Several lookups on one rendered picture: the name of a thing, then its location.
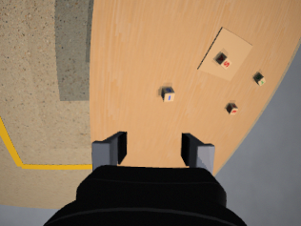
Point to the beige flat mat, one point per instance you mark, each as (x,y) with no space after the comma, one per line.
(234,47)

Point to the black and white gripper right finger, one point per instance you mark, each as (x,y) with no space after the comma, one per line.
(197,154)

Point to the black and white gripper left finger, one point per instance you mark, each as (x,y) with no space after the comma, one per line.
(110,151)

